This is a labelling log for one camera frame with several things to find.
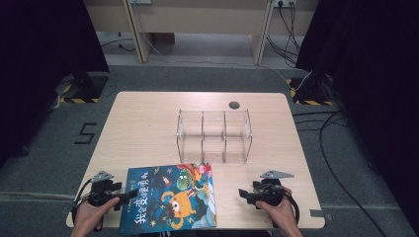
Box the black stand base hazard tape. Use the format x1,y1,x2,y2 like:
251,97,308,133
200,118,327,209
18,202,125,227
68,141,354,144
286,76,334,107
53,71,111,105

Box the short black floor cable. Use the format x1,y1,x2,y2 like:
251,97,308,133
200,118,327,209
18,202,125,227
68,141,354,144
98,32,136,53

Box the white wall power strip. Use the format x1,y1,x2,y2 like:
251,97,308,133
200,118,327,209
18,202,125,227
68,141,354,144
272,0,297,9

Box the person's dark striped pants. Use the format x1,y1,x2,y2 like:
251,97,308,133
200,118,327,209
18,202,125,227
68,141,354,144
137,229,273,237

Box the black curtain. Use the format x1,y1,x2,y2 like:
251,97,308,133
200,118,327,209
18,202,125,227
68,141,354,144
0,0,111,167
295,0,419,233

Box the person's right hand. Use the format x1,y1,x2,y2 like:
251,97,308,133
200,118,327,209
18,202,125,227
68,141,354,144
256,188,299,231

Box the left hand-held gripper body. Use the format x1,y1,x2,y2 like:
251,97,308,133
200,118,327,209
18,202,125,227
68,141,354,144
88,170,123,207

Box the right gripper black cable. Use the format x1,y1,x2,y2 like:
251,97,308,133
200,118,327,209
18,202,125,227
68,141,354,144
272,190,301,229

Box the bundle of black hanging cables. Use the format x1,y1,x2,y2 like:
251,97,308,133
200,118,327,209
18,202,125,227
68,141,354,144
265,2,302,68

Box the long black floor cable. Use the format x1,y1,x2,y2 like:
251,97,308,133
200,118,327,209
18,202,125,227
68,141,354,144
292,110,391,237

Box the beige wooden desk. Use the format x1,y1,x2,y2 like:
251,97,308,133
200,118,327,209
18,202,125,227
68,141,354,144
82,0,319,65

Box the person's left hand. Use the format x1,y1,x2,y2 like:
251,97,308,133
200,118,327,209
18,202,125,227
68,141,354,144
73,197,121,231

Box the blue children's picture book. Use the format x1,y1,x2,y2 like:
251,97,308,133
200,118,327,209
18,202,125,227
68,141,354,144
119,162,218,235

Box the clear acrylic divided rack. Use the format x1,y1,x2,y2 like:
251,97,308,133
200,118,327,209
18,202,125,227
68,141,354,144
176,109,254,165

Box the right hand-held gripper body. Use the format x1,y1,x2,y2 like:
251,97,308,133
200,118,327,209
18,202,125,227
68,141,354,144
252,170,295,206

